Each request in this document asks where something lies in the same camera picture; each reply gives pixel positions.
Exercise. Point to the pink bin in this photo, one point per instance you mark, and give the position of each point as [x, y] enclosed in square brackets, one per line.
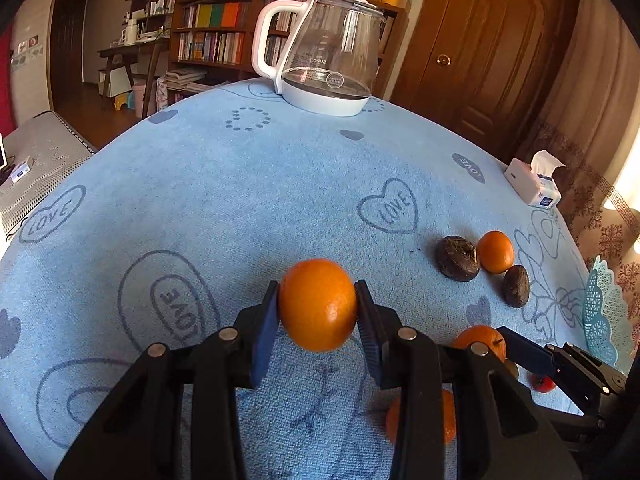
[138, 102]

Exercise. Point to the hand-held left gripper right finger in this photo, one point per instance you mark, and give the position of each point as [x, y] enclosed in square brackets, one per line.
[369, 332]

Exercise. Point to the small red fruit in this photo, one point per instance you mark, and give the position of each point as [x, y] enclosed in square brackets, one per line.
[543, 384]

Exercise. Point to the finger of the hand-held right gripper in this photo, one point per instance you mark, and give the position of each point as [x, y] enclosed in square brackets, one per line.
[525, 352]
[582, 402]

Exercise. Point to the wooden bookshelf with books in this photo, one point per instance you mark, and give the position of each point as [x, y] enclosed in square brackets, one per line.
[220, 27]

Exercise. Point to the dark brown round fruit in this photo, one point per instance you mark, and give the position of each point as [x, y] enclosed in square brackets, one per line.
[516, 286]
[456, 258]

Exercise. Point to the orange mandarin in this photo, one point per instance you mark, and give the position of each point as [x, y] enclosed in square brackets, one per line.
[495, 251]
[449, 420]
[315, 305]
[467, 335]

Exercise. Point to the small white and blue box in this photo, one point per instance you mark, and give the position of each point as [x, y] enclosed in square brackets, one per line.
[21, 170]

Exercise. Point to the grey woven mattress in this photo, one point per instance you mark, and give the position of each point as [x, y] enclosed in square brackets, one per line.
[45, 160]

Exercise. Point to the stack of newspapers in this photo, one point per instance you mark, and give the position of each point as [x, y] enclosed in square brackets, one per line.
[185, 80]

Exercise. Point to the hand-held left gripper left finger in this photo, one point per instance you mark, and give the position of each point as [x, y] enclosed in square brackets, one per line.
[264, 330]

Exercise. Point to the brown patterned curtain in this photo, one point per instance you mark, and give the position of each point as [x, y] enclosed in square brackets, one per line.
[595, 125]

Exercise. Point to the white tissue pack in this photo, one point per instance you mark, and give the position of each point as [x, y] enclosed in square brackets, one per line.
[527, 182]

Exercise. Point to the white thermos bottle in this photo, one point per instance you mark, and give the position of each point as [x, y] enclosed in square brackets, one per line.
[130, 32]

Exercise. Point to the dark wooden doorway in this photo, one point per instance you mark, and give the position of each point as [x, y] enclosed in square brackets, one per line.
[70, 40]

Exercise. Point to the dark wooden desk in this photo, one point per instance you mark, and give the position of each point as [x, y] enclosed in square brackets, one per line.
[130, 50]

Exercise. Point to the brown wooden door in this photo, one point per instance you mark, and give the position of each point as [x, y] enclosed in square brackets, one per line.
[480, 50]

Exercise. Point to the light blue lattice fruit basket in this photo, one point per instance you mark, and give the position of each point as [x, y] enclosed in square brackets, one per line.
[605, 310]

